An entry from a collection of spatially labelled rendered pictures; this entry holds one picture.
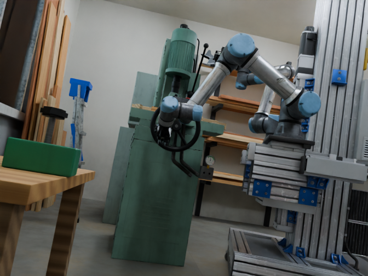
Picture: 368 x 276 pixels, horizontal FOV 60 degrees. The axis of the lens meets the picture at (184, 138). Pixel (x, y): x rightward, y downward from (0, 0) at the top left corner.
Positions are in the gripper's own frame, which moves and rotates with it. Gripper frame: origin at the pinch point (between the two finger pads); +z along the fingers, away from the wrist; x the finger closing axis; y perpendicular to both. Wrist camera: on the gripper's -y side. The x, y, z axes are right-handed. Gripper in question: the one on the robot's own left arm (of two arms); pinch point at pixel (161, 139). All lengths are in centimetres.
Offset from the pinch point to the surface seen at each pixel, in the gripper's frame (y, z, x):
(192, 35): -81, -6, 14
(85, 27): -268, 157, -108
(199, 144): -13.8, 21.0, 25.0
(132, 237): 40, 48, -8
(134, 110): -26.0, 11.8, -17.1
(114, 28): -273, 155, -70
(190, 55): -70, 0, 14
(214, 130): -22.8, 16.6, 33.9
